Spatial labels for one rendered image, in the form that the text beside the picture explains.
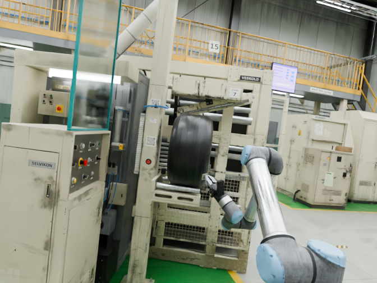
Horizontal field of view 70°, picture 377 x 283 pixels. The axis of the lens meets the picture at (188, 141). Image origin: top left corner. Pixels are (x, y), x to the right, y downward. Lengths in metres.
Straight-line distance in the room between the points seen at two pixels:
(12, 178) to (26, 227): 0.27
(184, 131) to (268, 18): 11.89
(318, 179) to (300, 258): 5.11
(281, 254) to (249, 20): 12.29
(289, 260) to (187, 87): 1.62
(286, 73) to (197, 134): 4.33
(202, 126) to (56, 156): 0.97
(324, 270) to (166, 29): 1.81
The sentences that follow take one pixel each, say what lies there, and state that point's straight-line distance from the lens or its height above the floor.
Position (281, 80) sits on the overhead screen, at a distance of 5.95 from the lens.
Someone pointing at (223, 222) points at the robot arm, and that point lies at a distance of 1.92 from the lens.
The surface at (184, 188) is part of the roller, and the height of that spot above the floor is 0.90.
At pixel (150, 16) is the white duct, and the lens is 2.59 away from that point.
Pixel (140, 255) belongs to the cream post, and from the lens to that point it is 2.35.
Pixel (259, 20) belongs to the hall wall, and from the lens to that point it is 13.31.
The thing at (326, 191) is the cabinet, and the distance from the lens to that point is 6.47.
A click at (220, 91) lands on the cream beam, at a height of 1.70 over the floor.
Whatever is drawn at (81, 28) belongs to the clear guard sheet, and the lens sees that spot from 1.60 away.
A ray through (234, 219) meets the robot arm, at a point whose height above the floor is 0.82.
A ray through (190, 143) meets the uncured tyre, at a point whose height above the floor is 1.25.
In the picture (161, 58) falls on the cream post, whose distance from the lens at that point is 2.16.
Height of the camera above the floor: 1.36
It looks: 3 degrees down
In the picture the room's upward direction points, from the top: 7 degrees clockwise
